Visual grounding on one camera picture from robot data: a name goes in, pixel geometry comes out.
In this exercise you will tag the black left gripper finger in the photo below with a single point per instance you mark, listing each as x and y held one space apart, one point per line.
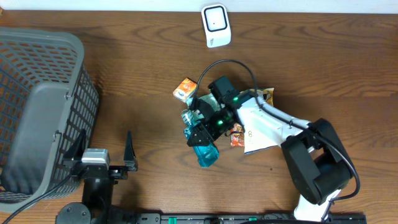
75 152
129 154

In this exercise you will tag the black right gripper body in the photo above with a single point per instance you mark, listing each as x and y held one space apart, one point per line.
214 127

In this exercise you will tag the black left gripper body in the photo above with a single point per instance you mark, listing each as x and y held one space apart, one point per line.
118 173

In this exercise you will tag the green wet wipes pack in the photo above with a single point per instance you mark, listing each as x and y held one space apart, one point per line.
211 100

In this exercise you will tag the red chocolate bar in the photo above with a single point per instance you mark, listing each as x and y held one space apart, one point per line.
237 136

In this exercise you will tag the blue mouthwash bottle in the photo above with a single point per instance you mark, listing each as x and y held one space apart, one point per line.
208 154

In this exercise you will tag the small orange box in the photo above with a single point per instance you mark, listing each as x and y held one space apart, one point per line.
185 90

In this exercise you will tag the orange snack bag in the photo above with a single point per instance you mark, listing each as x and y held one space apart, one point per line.
253 140

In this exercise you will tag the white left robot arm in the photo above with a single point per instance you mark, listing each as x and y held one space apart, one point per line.
96 205

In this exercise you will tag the white barcode scanner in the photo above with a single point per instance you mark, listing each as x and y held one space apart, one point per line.
216 25

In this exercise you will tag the grey plastic basket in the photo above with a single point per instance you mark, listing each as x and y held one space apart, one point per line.
47 98

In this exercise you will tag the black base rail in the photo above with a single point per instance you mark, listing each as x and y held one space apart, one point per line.
155 218

